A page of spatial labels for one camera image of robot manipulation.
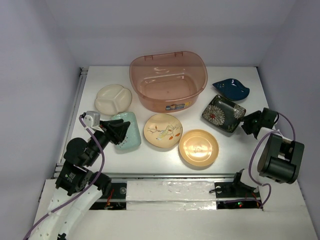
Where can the aluminium frame rail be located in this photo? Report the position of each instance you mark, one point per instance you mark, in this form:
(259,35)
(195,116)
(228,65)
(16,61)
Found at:
(71,121)

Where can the pink translucent plastic bin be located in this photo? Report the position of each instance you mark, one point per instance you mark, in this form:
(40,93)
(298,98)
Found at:
(160,80)

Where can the beige bird-painted plate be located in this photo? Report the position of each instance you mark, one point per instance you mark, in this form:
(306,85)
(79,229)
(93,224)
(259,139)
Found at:
(163,130)

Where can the blue yellow bin label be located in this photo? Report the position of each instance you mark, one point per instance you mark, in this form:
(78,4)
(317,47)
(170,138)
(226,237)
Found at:
(178,107)

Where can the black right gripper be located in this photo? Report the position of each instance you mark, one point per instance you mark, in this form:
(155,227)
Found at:
(247,118)

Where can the light teal divided tray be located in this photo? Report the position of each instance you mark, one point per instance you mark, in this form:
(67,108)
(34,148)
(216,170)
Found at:
(133,138)

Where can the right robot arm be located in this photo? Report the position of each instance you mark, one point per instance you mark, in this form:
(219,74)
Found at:
(281,157)

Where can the black floral square plate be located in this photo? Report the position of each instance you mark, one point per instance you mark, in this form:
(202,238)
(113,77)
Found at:
(223,113)

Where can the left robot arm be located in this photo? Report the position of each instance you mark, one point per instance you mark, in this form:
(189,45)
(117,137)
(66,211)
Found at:
(81,181)

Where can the cream three-section plate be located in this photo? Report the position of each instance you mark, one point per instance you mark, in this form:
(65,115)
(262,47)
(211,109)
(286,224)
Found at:
(113,99)

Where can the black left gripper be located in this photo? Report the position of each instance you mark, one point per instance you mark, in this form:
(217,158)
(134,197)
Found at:
(117,129)

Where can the orange round bear plate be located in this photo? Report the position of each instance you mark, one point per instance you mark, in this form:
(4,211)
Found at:
(199,148)

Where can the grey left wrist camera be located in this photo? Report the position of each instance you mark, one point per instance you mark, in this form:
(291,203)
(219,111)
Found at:
(91,119)

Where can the dark blue leaf-shaped dish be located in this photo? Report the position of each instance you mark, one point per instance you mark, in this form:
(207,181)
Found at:
(232,89)

